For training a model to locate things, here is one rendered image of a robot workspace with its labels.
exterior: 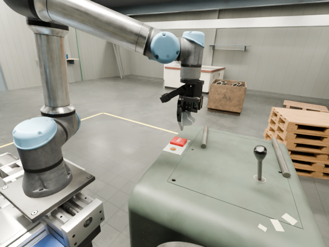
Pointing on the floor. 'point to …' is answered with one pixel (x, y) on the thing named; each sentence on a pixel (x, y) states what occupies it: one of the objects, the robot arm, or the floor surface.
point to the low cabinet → (212, 73)
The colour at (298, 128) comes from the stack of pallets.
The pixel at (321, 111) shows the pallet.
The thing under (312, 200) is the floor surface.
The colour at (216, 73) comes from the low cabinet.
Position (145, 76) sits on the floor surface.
